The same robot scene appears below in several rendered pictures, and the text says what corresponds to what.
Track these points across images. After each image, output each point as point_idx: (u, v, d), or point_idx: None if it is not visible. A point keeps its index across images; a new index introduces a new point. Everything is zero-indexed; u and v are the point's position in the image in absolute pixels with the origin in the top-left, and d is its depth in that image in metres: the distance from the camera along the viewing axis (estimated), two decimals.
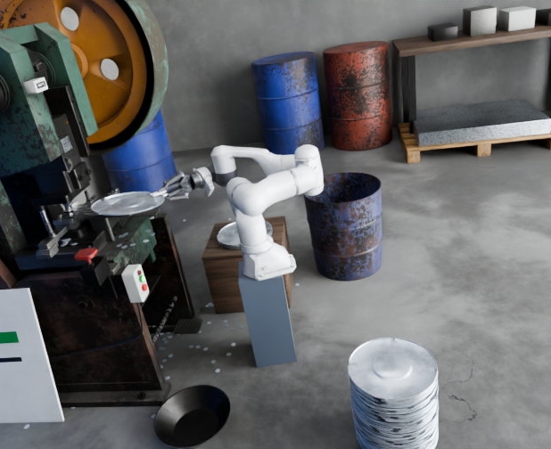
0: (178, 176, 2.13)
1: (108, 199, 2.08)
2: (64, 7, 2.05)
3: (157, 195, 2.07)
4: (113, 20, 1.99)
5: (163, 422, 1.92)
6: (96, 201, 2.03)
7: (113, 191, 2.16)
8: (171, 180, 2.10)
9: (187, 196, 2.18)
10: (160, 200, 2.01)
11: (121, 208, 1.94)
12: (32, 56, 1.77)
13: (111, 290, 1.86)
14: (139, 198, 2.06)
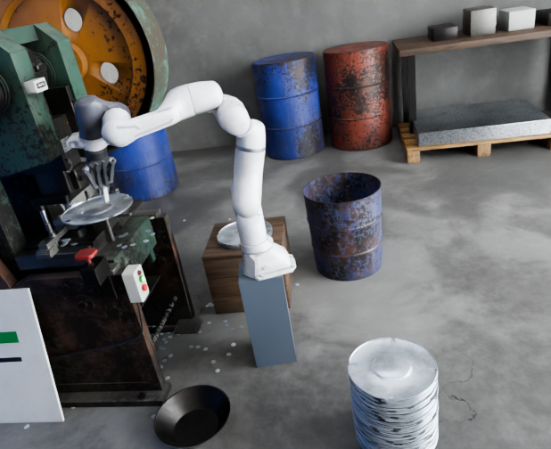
0: (110, 163, 1.81)
1: (65, 219, 1.97)
2: None
3: (102, 194, 1.87)
4: None
5: (163, 422, 1.92)
6: (68, 223, 1.92)
7: (113, 191, 2.16)
8: (110, 172, 1.83)
9: (83, 167, 1.74)
10: (115, 196, 2.13)
11: (108, 209, 1.99)
12: (32, 56, 1.77)
13: (111, 290, 1.86)
14: (92, 205, 2.07)
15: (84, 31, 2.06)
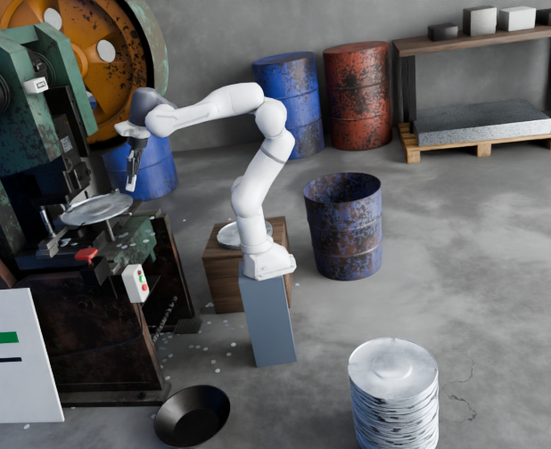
0: None
1: (125, 208, 1.99)
2: None
3: (127, 184, 1.96)
4: None
5: (163, 422, 1.92)
6: (132, 200, 2.04)
7: (113, 191, 2.16)
8: None
9: (127, 156, 1.84)
10: (66, 218, 1.98)
11: (99, 202, 2.08)
12: (32, 56, 1.77)
13: (111, 290, 1.86)
14: (90, 216, 1.97)
15: (66, 23, 2.06)
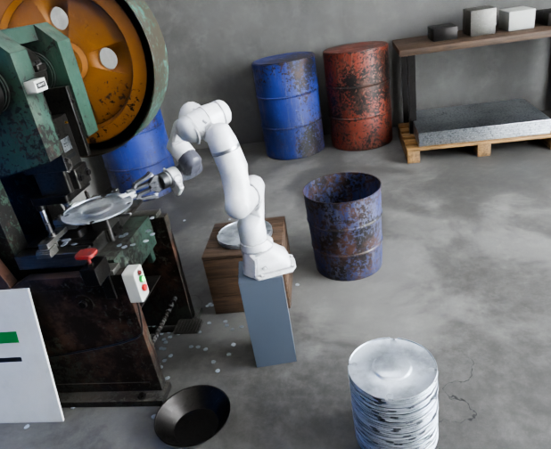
0: (147, 177, 2.14)
1: (107, 196, 2.14)
2: None
3: (126, 196, 2.09)
4: (3, 14, 2.03)
5: (163, 422, 1.92)
6: (94, 197, 2.14)
7: (113, 191, 2.16)
8: (140, 181, 2.12)
9: (157, 196, 2.20)
10: (110, 216, 1.93)
11: (82, 213, 2.00)
12: (32, 56, 1.77)
13: (111, 290, 1.86)
14: (113, 206, 2.03)
15: (103, 73, 2.13)
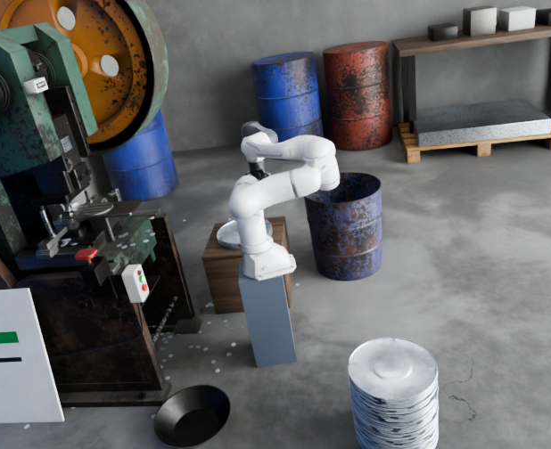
0: None
1: (268, 224, 2.57)
2: None
3: None
4: None
5: (163, 422, 1.92)
6: (266, 219, 2.63)
7: (113, 191, 2.16)
8: None
9: (250, 172, 2.37)
10: (228, 241, 2.47)
11: (237, 227, 2.60)
12: (32, 56, 1.77)
13: (111, 290, 1.86)
14: None
15: (78, 28, 2.06)
